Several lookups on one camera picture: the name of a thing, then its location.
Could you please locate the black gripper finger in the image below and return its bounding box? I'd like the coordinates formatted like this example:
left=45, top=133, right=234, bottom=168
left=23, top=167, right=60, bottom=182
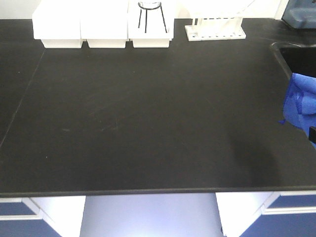
left=309, top=126, right=316, bottom=144

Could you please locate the blue microfiber cloth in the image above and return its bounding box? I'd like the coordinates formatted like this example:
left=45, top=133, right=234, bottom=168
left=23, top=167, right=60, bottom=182
left=278, top=73, right=316, bottom=139

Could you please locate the black lab sink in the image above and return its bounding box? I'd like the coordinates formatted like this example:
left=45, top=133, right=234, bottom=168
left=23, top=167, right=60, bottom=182
left=270, top=42, right=316, bottom=78

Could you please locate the right blue cabinet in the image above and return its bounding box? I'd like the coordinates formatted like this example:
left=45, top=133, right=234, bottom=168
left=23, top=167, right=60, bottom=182
left=242, top=192, right=316, bottom=237

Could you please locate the blue cabinet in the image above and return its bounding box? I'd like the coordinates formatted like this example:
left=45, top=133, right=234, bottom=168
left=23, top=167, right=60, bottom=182
left=0, top=197, right=60, bottom=237
left=242, top=192, right=316, bottom=237

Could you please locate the blue plastic container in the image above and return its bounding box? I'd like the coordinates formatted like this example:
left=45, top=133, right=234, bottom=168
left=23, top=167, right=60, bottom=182
left=282, top=0, right=316, bottom=29

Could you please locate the white test tube rack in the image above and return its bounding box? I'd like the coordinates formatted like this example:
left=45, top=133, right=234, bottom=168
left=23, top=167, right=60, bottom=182
left=185, top=0, right=254, bottom=41

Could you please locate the right white storage bin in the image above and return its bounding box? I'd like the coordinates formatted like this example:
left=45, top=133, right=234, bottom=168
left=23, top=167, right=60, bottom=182
left=128, top=0, right=175, bottom=48

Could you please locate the white storage bin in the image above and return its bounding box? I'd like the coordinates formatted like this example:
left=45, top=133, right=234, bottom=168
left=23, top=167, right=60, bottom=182
left=32, top=0, right=83, bottom=48
left=80, top=0, right=129, bottom=48
left=128, top=0, right=175, bottom=48

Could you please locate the middle white storage bin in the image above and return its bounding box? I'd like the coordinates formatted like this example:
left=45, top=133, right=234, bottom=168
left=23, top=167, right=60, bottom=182
left=80, top=0, right=129, bottom=48

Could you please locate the left white storage bin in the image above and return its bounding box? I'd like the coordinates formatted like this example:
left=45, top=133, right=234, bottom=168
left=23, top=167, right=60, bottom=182
left=32, top=0, right=83, bottom=48

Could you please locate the left blue cabinet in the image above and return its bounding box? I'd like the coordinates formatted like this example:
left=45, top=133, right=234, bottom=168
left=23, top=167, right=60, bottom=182
left=0, top=197, right=60, bottom=237

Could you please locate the black wire tripod stand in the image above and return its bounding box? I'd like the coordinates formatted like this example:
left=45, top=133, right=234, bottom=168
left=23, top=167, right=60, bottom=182
left=137, top=1, right=167, bottom=34

